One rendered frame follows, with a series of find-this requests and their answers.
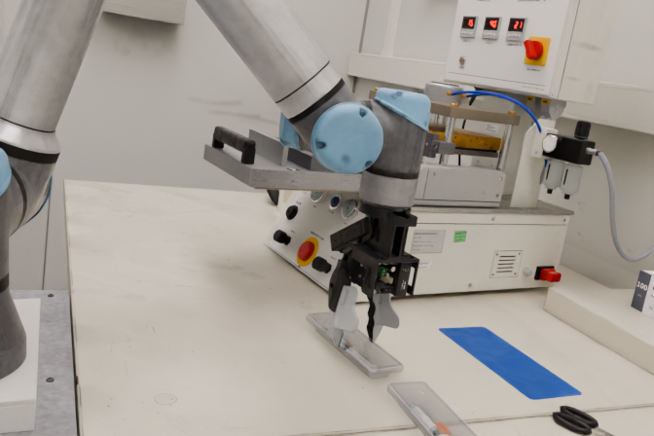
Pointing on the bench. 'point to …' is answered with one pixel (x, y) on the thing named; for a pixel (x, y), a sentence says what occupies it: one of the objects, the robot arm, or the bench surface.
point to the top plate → (439, 94)
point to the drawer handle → (235, 143)
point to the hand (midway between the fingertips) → (353, 334)
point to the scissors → (578, 420)
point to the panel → (313, 232)
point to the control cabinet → (533, 41)
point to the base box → (480, 250)
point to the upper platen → (466, 139)
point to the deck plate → (499, 208)
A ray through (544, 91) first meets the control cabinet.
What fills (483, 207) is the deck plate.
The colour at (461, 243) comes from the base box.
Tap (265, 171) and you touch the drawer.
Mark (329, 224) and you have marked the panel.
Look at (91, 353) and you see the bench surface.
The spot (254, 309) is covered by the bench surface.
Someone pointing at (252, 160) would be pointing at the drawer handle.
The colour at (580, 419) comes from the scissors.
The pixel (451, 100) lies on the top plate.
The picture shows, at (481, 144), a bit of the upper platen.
